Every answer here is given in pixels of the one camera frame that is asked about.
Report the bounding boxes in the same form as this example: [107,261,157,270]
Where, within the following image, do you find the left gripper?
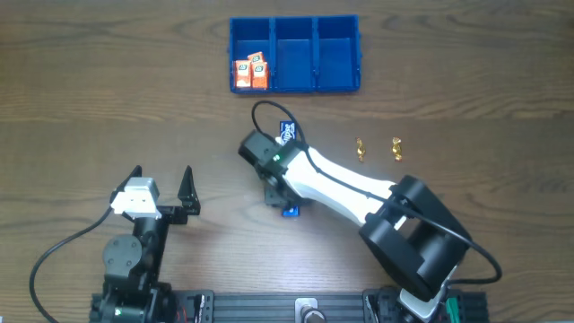
[109,164,202,226]

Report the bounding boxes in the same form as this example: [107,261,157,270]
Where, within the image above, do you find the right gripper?
[264,186,293,209]

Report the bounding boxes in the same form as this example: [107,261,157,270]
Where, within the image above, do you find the blue tray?
[229,15,363,95]

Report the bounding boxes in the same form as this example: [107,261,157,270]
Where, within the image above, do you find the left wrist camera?
[110,177,161,221]

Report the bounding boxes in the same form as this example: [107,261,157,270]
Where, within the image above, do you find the black cable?
[250,100,502,286]
[29,205,114,323]

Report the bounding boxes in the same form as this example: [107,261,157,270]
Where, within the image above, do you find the mounting rail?
[89,290,488,323]

